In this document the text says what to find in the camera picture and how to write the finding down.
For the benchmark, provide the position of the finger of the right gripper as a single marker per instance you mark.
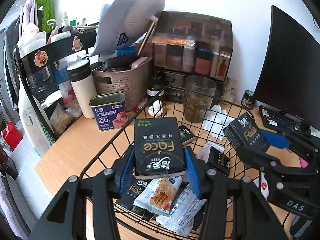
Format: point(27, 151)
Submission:
point(275, 140)
point(256, 160)

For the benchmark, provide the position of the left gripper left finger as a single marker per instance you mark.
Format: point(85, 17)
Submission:
point(65, 216)

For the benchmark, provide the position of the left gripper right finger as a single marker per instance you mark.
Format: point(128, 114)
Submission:
point(253, 218)

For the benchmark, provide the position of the white sachet red logo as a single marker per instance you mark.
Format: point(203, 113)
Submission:
point(262, 183)

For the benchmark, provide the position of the black Face tissue pack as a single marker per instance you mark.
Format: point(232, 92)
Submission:
point(243, 132)
point(219, 161)
point(186, 135)
point(159, 151)
point(136, 187)

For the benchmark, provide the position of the cereal bar snack packet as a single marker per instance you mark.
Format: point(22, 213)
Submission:
point(159, 195)

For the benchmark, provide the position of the dark mechanical keyboard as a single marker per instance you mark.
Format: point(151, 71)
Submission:
point(280, 123)

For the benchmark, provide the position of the dark glass jar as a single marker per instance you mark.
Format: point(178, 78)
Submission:
point(247, 100)

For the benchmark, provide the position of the crumpled white tissue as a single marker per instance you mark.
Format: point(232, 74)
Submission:
point(215, 121)

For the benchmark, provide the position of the black curved monitor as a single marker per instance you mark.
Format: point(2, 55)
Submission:
point(289, 79)

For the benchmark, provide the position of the small ceramic vase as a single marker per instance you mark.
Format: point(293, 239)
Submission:
point(229, 89)

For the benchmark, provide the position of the clear plastic cup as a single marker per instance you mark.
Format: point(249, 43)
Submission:
point(198, 97)

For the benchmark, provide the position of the blue luncheon meat tin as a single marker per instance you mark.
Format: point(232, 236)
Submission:
point(109, 110)

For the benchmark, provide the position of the smoky acrylic organizer box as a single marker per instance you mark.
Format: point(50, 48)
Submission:
point(186, 44)

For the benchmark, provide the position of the brown woven plastic basket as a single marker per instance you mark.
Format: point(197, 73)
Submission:
point(133, 82)

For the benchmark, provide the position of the white black-lid tumbler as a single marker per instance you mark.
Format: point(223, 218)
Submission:
point(83, 85)

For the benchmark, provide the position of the white round fan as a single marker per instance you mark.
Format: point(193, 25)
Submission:
point(142, 19)

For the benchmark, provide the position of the green plush toy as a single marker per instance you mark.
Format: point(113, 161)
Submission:
point(47, 13)

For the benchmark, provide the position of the black wire basket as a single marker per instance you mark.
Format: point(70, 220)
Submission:
point(179, 185)

